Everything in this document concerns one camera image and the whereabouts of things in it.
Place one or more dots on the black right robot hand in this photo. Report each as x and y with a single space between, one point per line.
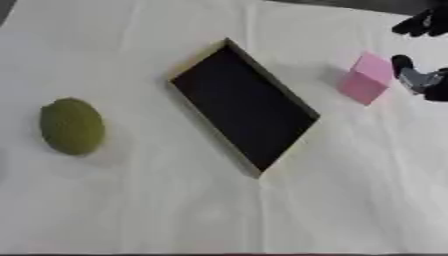
427 83

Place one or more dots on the tan box with black inside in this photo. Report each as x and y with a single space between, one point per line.
245 106

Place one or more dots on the pink cube block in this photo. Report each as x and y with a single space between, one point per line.
367 80

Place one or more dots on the olive green round toy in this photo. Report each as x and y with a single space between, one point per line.
72 126

